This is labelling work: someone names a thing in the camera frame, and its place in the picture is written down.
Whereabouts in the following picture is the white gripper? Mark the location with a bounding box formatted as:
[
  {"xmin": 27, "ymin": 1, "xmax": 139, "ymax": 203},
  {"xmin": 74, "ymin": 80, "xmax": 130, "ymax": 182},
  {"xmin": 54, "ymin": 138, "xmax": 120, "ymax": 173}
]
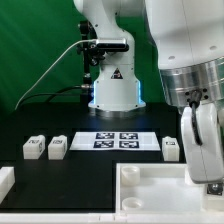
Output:
[{"xmin": 181, "ymin": 103, "xmax": 224, "ymax": 184}]

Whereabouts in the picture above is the white square table top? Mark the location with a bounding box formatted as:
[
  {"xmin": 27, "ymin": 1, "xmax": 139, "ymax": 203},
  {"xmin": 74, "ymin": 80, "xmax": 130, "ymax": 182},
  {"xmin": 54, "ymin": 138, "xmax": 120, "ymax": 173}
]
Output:
[{"xmin": 115, "ymin": 163, "xmax": 224, "ymax": 213}]

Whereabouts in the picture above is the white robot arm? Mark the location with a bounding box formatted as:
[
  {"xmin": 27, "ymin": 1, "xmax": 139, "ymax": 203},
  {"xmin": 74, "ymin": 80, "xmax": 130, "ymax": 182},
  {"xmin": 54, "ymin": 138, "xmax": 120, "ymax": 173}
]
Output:
[{"xmin": 73, "ymin": 0, "xmax": 224, "ymax": 183}]

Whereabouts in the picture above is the white sheet with AprilTags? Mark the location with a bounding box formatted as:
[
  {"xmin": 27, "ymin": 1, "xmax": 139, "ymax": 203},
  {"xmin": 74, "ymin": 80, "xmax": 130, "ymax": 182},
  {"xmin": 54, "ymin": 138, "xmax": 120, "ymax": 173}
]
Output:
[{"xmin": 70, "ymin": 132, "xmax": 160, "ymax": 151}]

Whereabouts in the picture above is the white obstacle block left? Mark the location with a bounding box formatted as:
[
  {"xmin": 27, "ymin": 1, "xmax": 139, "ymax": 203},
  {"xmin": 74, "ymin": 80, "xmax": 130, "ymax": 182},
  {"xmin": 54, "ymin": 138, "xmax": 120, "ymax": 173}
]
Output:
[{"xmin": 0, "ymin": 167, "xmax": 15, "ymax": 204}]

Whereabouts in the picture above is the white front edge strip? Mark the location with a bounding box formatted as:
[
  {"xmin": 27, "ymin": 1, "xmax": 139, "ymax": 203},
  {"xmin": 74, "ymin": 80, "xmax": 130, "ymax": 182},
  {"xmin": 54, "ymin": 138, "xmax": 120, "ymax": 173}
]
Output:
[{"xmin": 0, "ymin": 213, "xmax": 224, "ymax": 224}]

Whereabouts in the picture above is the black camera stand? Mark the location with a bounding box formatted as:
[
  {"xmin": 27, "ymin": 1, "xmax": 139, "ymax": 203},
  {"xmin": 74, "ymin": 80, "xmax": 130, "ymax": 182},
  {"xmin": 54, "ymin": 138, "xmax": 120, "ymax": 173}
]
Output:
[{"xmin": 77, "ymin": 20, "xmax": 104, "ymax": 104}]

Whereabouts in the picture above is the black base cable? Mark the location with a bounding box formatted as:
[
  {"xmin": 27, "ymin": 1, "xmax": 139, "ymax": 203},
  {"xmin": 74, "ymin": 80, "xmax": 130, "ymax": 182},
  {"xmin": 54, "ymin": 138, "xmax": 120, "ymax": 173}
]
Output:
[{"xmin": 20, "ymin": 84, "xmax": 94, "ymax": 105}]

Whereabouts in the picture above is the grey camera cable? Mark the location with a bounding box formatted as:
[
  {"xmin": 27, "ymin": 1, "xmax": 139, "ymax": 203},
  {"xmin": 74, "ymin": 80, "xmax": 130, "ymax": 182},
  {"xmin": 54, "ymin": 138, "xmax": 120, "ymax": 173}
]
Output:
[{"xmin": 14, "ymin": 39, "xmax": 98, "ymax": 111}]

